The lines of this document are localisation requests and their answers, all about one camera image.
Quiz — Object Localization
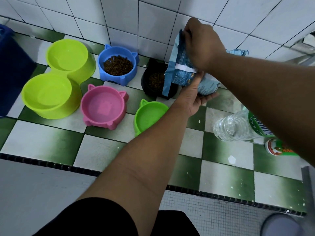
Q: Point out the person's left hand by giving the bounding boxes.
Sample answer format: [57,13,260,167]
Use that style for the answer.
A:
[175,70,220,118]

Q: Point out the person's right hand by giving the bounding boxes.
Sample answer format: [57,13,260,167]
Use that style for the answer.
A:
[183,17,227,72]

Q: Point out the blue pet food bag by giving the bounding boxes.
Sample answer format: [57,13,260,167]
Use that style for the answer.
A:
[162,29,249,97]

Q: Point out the green cat bowl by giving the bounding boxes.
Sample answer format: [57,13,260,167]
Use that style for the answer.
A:
[134,99,170,137]

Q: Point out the clear plastic water bottle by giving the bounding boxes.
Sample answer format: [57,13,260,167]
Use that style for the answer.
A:
[213,108,277,143]

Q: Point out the black cat bowl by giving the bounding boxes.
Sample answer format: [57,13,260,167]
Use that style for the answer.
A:
[141,57,182,101]

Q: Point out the blue cat bowl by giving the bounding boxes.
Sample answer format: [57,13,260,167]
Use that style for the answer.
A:
[97,44,139,87]

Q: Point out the pink cat-ear bowl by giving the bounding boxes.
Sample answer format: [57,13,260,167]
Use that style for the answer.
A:
[80,84,129,131]

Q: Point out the yellow-green double pet bowl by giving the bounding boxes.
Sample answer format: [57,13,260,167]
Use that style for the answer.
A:
[21,39,97,120]

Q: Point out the blue lidded storage box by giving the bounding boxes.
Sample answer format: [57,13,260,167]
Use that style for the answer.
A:
[0,24,37,118]

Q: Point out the person's right forearm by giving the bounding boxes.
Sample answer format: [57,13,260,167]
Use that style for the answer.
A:
[208,51,315,167]

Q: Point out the person's left forearm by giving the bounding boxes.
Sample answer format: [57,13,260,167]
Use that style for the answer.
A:
[76,103,190,236]

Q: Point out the white bottle with green cap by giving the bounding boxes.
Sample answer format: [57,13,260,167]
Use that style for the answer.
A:
[264,137,301,157]

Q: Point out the black shorts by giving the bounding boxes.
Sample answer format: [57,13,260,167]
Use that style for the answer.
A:
[157,210,201,236]

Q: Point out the black shirt sleeve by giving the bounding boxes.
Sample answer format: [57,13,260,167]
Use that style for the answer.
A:
[32,198,138,236]

